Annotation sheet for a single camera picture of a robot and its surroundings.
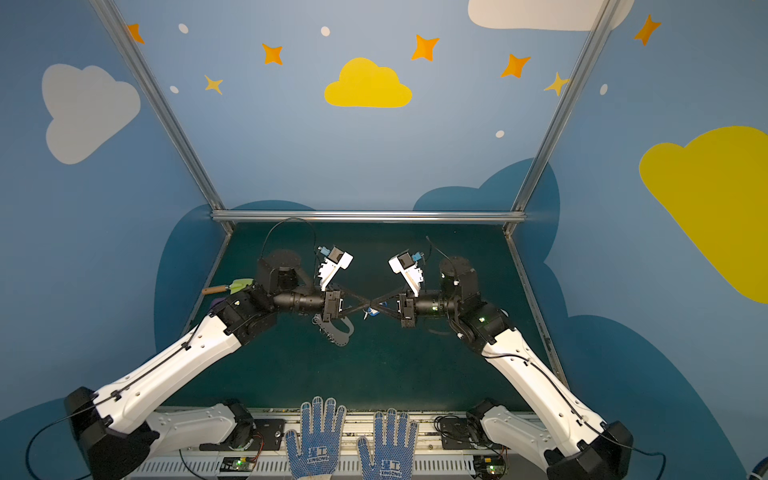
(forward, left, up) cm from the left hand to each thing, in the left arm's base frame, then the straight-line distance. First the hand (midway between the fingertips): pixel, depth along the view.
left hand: (369, 305), depth 61 cm
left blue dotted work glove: (-18, +12, -33) cm, 40 cm away
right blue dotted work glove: (-24, -5, -33) cm, 41 cm away
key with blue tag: (0, -1, -2) cm, 2 cm away
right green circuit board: (-24, -29, -34) cm, 51 cm away
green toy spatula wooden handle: (+25, +49, -31) cm, 63 cm away
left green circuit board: (-25, +32, -33) cm, 52 cm away
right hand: (+1, -1, -1) cm, 2 cm away
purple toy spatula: (+20, +53, -32) cm, 65 cm away
